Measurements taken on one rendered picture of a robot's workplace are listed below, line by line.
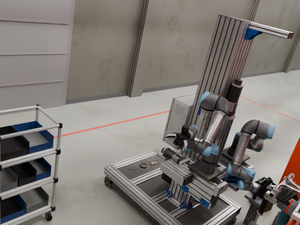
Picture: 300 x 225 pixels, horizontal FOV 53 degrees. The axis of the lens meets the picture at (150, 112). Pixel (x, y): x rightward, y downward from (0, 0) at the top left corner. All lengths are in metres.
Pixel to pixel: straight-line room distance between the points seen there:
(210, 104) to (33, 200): 1.76
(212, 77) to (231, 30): 0.40
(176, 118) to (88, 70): 2.78
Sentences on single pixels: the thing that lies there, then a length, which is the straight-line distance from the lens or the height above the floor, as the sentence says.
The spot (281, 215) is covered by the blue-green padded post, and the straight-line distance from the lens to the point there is 2.75.
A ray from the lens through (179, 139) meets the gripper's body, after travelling 2.07.
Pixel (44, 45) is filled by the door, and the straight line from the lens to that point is 4.69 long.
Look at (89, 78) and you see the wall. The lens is 5.36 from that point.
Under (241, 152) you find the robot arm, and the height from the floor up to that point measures 1.07.
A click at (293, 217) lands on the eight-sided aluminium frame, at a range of 2.30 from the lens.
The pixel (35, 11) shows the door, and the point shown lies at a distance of 4.54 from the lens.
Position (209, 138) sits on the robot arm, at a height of 1.20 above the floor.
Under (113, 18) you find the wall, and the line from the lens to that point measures 5.32.
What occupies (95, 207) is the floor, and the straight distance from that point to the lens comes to 3.22.
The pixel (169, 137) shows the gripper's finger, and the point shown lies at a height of 1.24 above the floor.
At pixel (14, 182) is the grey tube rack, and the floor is 0.53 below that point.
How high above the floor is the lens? 2.16
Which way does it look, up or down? 23 degrees down
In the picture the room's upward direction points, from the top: 12 degrees clockwise
